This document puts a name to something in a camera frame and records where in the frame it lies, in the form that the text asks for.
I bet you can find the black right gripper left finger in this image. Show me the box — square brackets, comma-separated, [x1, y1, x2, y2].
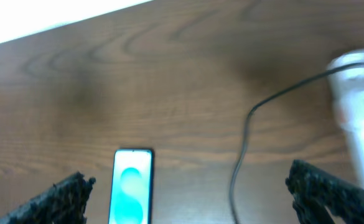
[0, 172, 96, 224]

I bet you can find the blue Galaxy smartphone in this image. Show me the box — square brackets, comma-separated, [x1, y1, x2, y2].
[108, 148, 154, 224]

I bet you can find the black charger cable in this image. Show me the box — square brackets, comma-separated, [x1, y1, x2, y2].
[228, 61, 364, 224]

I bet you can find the white charger plug adapter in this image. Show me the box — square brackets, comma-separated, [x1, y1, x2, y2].
[325, 48, 364, 103]

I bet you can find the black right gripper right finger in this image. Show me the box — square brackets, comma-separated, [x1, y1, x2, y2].
[286, 159, 364, 224]

